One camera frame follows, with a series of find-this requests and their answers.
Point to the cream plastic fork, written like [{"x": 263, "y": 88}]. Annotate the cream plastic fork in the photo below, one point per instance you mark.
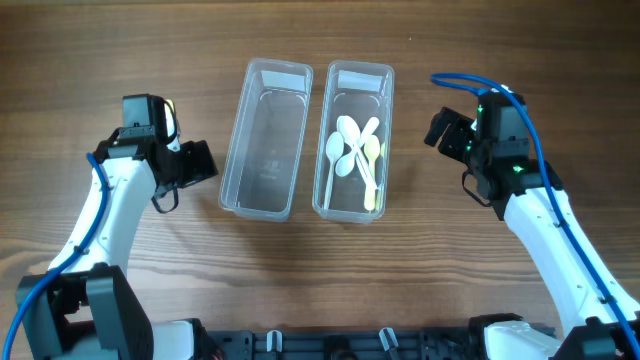
[{"x": 171, "y": 107}]

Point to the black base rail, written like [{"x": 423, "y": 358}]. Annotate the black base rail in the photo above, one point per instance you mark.
[{"x": 350, "y": 344}]

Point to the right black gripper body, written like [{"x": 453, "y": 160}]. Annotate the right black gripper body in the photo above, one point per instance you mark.
[{"x": 459, "y": 141}]

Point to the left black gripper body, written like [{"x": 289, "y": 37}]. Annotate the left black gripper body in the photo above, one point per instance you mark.
[{"x": 189, "y": 166}]

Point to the clear plastic container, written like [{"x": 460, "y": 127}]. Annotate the clear plastic container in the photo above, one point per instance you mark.
[
  {"x": 358, "y": 103},
  {"x": 264, "y": 154}
]

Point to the cream plastic spoon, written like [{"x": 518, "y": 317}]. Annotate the cream plastic spoon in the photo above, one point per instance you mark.
[{"x": 372, "y": 150}]

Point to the right clear plastic container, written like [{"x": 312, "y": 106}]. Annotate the right clear plastic container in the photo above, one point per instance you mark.
[{"x": 358, "y": 103}]

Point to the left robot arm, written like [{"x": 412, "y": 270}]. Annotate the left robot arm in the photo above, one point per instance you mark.
[{"x": 83, "y": 306}]

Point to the left clear plastic container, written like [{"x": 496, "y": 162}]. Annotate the left clear plastic container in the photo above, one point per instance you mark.
[{"x": 264, "y": 154}]

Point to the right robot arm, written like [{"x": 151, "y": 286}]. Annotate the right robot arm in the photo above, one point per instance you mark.
[{"x": 599, "y": 319}]

